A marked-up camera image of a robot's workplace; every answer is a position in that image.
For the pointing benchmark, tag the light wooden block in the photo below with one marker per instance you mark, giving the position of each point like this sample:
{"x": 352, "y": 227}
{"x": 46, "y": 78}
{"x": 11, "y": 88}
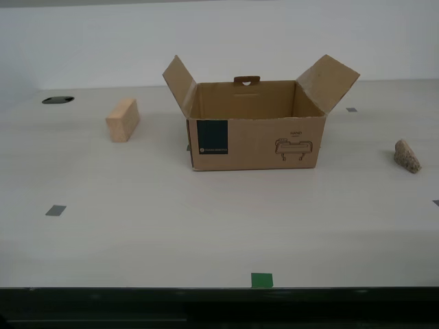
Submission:
{"x": 120, "y": 125}

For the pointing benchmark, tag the cardboard box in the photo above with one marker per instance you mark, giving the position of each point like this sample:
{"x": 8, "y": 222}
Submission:
{"x": 260, "y": 147}

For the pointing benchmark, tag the large green tape square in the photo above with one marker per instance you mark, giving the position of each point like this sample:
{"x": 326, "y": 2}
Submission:
{"x": 262, "y": 280}

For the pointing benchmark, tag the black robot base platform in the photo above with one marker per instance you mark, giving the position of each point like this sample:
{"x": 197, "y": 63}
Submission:
{"x": 219, "y": 308}

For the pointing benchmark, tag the speckled beige rock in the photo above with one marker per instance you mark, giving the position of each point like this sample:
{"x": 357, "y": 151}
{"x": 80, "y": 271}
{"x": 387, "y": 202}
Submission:
{"x": 406, "y": 157}

